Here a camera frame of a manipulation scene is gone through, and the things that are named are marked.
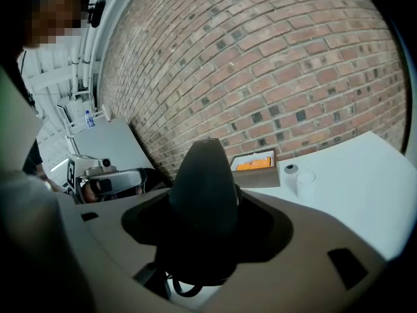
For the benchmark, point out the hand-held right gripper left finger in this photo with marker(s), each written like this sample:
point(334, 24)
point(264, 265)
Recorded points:
point(107, 233)

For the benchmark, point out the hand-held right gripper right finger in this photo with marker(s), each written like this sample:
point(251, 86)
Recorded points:
point(309, 240)

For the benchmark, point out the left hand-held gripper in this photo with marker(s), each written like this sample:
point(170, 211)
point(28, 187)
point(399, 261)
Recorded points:
point(78, 169)

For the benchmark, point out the person's left hand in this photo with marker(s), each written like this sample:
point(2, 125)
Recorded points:
point(87, 194)

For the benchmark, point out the small white cup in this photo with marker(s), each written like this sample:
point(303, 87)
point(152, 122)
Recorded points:
point(306, 187)

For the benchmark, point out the white paper roll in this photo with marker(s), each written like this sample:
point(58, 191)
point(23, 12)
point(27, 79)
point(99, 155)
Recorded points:
point(290, 174)

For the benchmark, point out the clear water bottle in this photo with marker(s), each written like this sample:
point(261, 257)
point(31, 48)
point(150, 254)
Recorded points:
point(89, 119)

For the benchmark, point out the white ceiling pipes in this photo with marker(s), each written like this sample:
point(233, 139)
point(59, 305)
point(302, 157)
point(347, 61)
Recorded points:
point(75, 73)

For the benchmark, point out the brown tissue box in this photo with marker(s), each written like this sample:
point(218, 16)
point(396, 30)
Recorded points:
point(257, 178)

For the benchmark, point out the white desk with drawers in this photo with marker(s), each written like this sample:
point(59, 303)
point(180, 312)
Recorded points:
point(352, 194)

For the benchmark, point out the black head-mounted camera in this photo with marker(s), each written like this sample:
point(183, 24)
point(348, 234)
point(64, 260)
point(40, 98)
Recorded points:
point(97, 13)

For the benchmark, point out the person's head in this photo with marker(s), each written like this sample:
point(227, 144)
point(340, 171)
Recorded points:
point(55, 15)

